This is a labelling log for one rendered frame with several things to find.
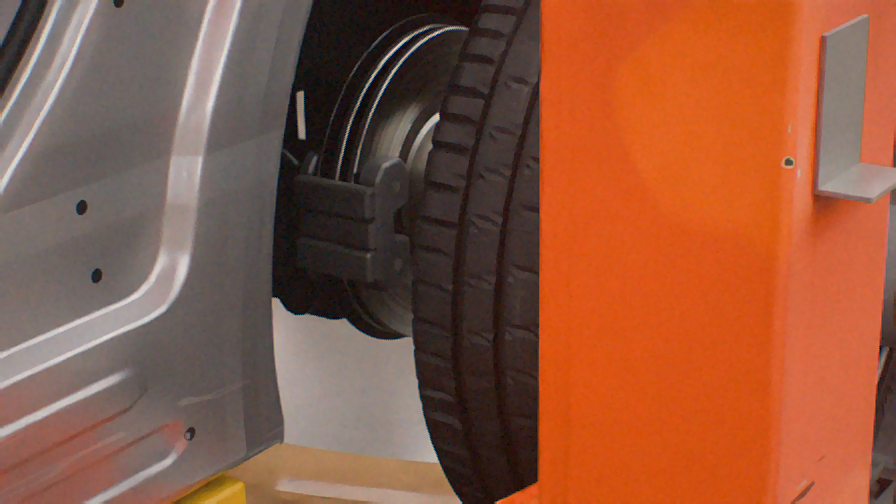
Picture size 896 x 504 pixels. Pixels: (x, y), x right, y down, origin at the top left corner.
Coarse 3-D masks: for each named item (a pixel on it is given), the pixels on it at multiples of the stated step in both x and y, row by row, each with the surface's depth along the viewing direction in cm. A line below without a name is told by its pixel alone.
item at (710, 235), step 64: (576, 0) 101; (640, 0) 99; (704, 0) 97; (768, 0) 95; (832, 0) 98; (576, 64) 103; (640, 64) 100; (704, 64) 98; (768, 64) 96; (832, 64) 98; (576, 128) 104; (640, 128) 101; (704, 128) 99; (768, 128) 97; (832, 128) 100; (576, 192) 105; (640, 192) 103; (704, 192) 100; (768, 192) 98; (832, 192) 99; (576, 256) 106; (640, 256) 104; (704, 256) 102; (768, 256) 99; (832, 256) 104; (576, 320) 108; (640, 320) 105; (704, 320) 103; (768, 320) 100; (832, 320) 106; (576, 384) 109; (640, 384) 106; (704, 384) 104; (768, 384) 102; (832, 384) 108; (576, 448) 110; (640, 448) 108; (704, 448) 105; (768, 448) 103; (832, 448) 110
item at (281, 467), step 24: (264, 456) 317; (288, 456) 317; (312, 456) 317; (336, 456) 317; (360, 456) 318; (240, 480) 308; (264, 480) 308; (288, 480) 308; (312, 480) 309; (336, 480) 309; (360, 480) 309; (384, 480) 309; (408, 480) 308; (432, 480) 308
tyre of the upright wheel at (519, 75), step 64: (512, 0) 149; (512, 64) 146; (448, 128) 147; (512, 128) 144; (448, 192) 147; (512, 192) 144; (448, 256) 147; (512, 256) 143; (448, 320) 148; (512, 320) 144; (448, 384) 150; (512, 384) 146; (448, 448) 155; (512, 448) 151
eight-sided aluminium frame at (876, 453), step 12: (888, 408) 179; (888, 420) 178; (888, 432) 178; (876, 444) 178; (888, 444) 177; (876, 456) 177; (888, 456) 177; (876, 468) 174; (888, 468) 176; (876, 480) 176; (888, 480) 175; (876, 492) 175; (888, 492) 169
